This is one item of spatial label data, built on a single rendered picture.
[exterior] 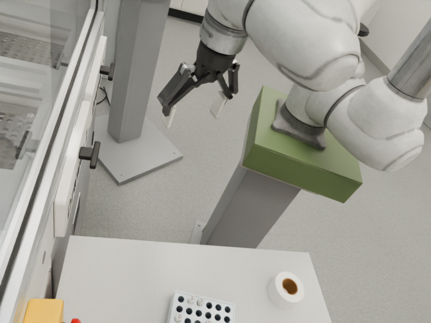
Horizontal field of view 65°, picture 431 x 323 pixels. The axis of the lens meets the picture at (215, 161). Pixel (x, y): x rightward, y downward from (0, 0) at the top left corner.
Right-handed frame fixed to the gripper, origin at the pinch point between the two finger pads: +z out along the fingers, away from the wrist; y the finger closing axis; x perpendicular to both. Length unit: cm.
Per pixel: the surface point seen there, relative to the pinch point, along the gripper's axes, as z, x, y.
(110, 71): 5.9, -24.5, 9.9
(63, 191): -0.6, 11.2, 32.3
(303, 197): 102, 2, -117
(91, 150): 2.5, 1.8, 24.2
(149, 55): 45, -77, -33
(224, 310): 13.1, 39.9, 10.2
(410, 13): 62, -137, -404
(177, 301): 11.1, 34.4, 18.7
